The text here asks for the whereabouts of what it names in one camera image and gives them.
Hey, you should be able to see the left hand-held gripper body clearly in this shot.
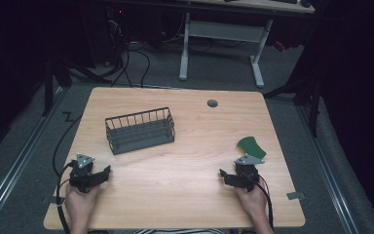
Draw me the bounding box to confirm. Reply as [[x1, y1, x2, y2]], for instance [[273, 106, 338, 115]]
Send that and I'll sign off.
[[68, 153, 102, 194]]

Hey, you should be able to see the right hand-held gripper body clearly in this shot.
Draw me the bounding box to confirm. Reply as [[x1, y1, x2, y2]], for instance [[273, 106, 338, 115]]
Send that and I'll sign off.
[[234, 152, 266, 193]]

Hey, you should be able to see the person's left hand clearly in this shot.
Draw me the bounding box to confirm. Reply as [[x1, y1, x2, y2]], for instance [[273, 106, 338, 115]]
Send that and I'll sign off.
[[64, 184, 101, 226]]

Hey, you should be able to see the person's right hand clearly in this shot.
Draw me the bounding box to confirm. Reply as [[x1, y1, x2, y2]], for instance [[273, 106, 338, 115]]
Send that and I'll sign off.
[[234, 182, 270, 223]]

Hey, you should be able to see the green flat sheet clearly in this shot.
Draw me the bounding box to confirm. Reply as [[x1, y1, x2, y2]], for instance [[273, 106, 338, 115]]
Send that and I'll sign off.
[[236, 136, 268, 160]]

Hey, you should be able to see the grey tape piece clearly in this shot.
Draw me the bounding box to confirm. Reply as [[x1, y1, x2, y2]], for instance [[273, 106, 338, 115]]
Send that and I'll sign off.
[[285, 191, 307, 201]]

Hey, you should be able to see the person's striped clothing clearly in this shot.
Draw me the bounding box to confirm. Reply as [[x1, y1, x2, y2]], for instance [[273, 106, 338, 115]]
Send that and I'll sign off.
[[131, 227, 229, 234]]

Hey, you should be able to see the black metal stand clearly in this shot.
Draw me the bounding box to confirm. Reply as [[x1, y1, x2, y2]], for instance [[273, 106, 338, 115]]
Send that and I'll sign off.
[[262, 72, 324, 138], [40, 52, 111, 118]]

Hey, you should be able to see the dark computer tower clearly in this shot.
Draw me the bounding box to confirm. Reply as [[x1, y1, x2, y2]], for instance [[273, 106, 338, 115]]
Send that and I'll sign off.
[[79, 2, 130, 67]]

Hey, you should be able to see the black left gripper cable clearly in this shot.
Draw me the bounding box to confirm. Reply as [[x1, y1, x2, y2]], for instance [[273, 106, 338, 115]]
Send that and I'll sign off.
[[55, 162, 79, 234]]

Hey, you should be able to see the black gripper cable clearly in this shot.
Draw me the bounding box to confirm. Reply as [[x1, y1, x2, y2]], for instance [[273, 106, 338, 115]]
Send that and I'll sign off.
[[55, 162, 79, 234], [255, 176, 275, 230]]

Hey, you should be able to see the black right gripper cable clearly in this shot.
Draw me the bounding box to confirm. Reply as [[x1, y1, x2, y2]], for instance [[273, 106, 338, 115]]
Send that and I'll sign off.
[[255, 176, 275, 230]]

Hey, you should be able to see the black floor cable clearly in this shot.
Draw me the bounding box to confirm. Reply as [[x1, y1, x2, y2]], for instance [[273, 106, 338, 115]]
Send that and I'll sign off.
[[52, 111, 86, 178]]

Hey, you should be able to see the dark grey wire basket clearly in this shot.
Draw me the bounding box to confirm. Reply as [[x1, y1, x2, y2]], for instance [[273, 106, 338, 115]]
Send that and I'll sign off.
[[104, 106, 176, 156]]

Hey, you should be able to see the metal floor rail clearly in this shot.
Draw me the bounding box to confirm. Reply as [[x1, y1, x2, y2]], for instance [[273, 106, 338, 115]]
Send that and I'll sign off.
[[0, 87, 66, 230], [295, 103, 360, 234]]

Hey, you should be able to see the black cable bundle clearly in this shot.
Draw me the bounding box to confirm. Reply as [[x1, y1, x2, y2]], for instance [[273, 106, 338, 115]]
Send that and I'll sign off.
[[96, 19, 152, 90]]

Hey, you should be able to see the white metal frame desk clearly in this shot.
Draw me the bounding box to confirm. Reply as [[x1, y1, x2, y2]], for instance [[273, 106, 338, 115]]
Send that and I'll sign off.
[[177, 0, 317, 90]]

